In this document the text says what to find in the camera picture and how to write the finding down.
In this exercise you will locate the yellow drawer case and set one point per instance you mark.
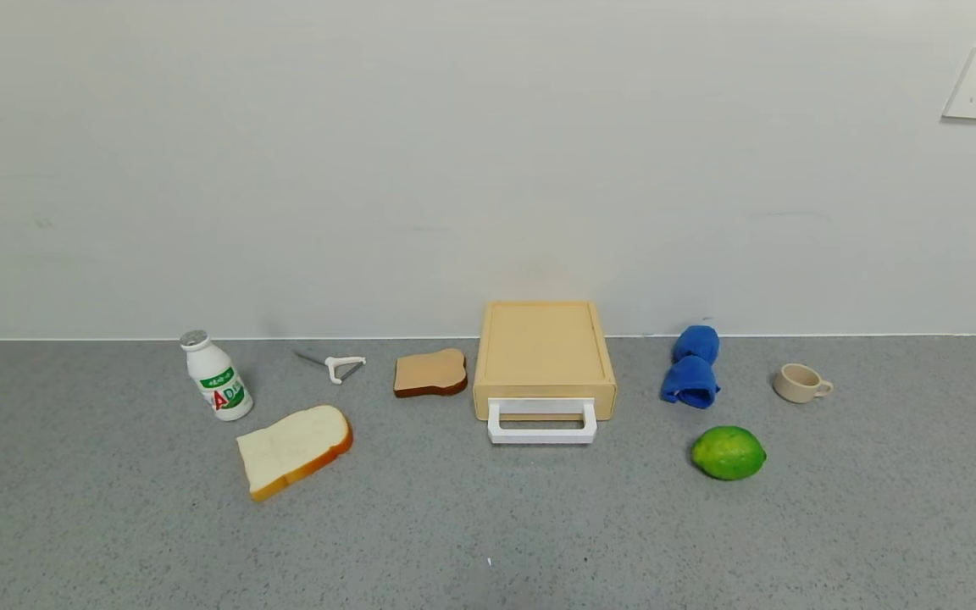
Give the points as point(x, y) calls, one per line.
point(543, 347)

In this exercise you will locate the brown toast slice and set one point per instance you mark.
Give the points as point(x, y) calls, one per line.
point(429, 371)

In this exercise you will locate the white vegetable peeler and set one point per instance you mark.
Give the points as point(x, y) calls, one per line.
point(338, 366)

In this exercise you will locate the blue cloth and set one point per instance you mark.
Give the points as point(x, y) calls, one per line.
point(691, 377)

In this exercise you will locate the white bread slice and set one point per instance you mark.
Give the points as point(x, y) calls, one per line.
point(291, 447)

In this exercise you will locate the green lime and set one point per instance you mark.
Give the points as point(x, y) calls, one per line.
point(728, 453)

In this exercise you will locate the white milk drink bottle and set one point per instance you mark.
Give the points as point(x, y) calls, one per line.
point(215, 381)

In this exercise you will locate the beige cup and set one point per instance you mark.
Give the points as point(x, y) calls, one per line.
point(797, 383)

